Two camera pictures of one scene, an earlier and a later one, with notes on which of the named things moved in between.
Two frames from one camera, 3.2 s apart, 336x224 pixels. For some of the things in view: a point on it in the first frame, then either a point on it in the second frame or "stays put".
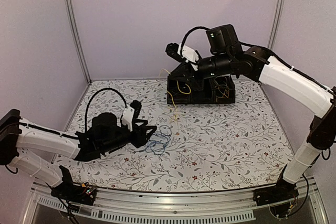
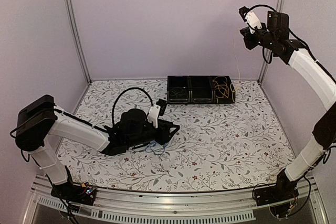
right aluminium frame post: (280, 0) stays put
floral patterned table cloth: (232, 147) stays put
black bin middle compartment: (205, 96) stays put
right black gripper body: (198, 82) to (250, 43)
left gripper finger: (144, 125) to (168, 125)
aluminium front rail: (231, 206) stays put
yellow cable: (179, 89) to (231, 85)
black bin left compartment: (180, 87) stays put
